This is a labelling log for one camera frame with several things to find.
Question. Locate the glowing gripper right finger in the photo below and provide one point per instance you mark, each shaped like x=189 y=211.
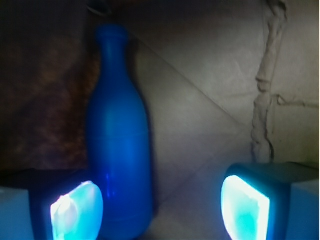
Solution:
x=271 y=201

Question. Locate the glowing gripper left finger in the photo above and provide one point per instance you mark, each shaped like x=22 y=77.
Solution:
x=49 y=205

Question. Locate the blue plastic bottle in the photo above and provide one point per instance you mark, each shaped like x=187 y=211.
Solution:
x=118 y=143

